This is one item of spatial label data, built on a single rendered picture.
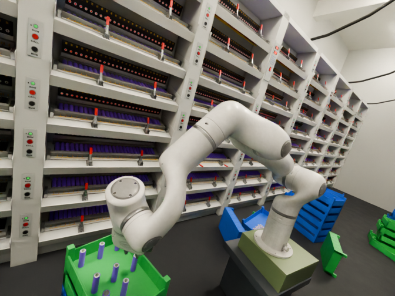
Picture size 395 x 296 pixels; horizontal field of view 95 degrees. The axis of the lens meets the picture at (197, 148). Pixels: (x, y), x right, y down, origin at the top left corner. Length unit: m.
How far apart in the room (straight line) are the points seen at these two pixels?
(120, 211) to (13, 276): 0.92
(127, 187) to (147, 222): 0.09
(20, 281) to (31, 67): 0.93
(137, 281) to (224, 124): 0.61
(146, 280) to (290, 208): 0.66
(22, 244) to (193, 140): 1.02
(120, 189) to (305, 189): 0.73
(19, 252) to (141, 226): 0.93
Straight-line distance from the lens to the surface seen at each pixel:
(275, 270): 1.01
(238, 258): 1.08
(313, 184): 0.90
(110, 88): 0.99
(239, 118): 0.52
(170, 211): 0.41
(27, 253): 1.31
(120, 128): 1.05
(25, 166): 1.06
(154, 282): 0.80
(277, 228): 1.01
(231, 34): 1.65
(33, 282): 1.27
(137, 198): 0.43
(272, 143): 0.56
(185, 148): 0.45
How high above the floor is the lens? 0.94
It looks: 13 degrees down
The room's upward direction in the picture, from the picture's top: 15 degrees clockwise
